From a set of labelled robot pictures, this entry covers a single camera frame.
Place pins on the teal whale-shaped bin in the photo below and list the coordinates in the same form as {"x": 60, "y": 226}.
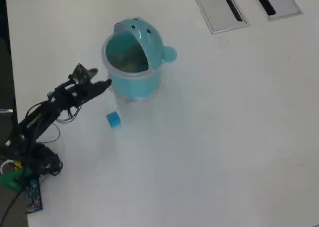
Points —
{"x": 134, "y": 85}

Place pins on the small yellow connector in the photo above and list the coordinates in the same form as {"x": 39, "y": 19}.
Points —
{"x": 17, "y": 164}

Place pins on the green table clamp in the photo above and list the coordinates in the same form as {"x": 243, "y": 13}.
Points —
{"x": 11, "y": 178}

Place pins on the blue lego block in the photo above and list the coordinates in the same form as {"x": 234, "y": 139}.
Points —
{"x": 113, "y": 119}

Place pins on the black desk edge panel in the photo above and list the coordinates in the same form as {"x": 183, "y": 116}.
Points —
{"x": 6, "y": 62}

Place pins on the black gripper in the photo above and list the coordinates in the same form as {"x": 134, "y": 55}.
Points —
{"x": 68, "y": 95}

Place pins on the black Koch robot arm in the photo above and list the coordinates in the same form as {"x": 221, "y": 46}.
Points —
{"x": 27, "y": 127}

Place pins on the silver metal bar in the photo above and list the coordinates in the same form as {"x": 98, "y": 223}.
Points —
{"x": 6, "y": 110}

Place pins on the blue circuit board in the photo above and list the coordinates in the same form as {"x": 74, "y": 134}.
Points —
{"x": 33, "y": 197}

